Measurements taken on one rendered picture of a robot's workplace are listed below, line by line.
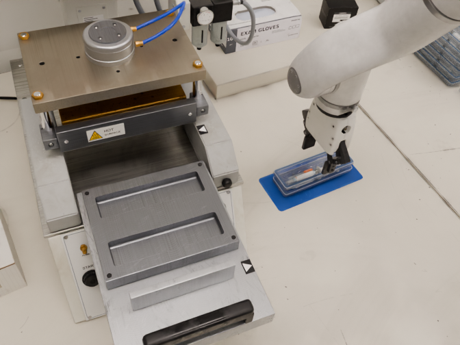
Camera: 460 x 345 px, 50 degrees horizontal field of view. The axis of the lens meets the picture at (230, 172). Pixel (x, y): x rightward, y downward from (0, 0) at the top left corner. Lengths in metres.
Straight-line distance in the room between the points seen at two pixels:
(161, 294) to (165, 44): 0.41
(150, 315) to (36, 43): 0.48
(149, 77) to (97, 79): 0.08
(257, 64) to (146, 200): 0.65
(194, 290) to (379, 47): 0.44
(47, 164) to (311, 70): 0.45
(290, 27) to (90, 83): 0.75
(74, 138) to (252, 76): 0.62
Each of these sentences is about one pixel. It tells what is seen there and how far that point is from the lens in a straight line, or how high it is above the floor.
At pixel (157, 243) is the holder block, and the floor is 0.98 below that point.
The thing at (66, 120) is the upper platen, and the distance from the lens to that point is 0.82.
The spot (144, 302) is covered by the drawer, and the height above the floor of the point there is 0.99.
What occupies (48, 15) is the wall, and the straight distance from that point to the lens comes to 1.39.
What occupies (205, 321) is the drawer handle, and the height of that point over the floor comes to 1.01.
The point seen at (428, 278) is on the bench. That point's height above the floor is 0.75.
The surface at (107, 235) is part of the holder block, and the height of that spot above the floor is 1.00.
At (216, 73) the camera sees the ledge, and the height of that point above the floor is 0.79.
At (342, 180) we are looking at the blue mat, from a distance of 1.17.
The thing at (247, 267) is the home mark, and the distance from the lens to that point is 0.75.
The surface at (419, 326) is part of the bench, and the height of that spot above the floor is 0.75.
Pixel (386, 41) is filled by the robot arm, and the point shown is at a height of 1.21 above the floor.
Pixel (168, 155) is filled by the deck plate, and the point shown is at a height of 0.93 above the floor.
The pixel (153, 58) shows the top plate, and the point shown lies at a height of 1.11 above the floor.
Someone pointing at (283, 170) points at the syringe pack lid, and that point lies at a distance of 1.09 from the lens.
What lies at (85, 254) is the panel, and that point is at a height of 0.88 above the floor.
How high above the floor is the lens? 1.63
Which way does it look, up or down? 51 degrees down
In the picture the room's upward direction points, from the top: 7 degrees clockwise
